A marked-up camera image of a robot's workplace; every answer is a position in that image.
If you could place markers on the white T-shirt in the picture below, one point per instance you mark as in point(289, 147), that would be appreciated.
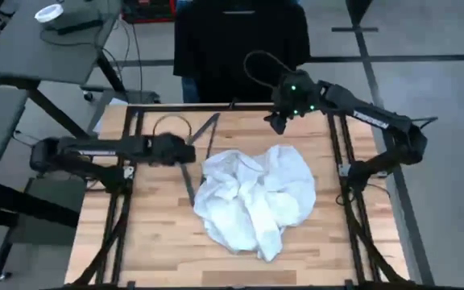
point(256, 201)

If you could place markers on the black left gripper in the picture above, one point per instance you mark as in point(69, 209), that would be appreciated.
point(171, 149)

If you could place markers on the white tape roll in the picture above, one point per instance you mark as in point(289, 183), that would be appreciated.
point(49, 12)

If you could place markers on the black stand base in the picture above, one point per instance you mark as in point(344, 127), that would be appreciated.
point(357, 12)

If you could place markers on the white paper sheet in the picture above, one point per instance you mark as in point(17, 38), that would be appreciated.
point(103, 121)

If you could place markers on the black flat device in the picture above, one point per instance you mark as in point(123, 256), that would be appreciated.
point(79, 25)

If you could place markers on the black garment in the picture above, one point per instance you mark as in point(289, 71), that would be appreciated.
point(240, 52)

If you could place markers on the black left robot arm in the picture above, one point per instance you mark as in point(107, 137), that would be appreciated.
point(95, 147)

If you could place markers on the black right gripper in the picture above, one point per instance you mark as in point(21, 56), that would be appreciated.
point(296, 96)

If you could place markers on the black caster wheel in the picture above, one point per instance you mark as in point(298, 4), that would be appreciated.
point(88, 96)

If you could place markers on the large grey desk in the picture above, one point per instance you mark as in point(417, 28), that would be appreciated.
point(22, 48)

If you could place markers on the red and black toolbox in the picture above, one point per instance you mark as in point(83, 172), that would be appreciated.
point(149, 12)

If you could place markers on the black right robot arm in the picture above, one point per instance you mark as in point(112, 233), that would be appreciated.
point(377, 121)

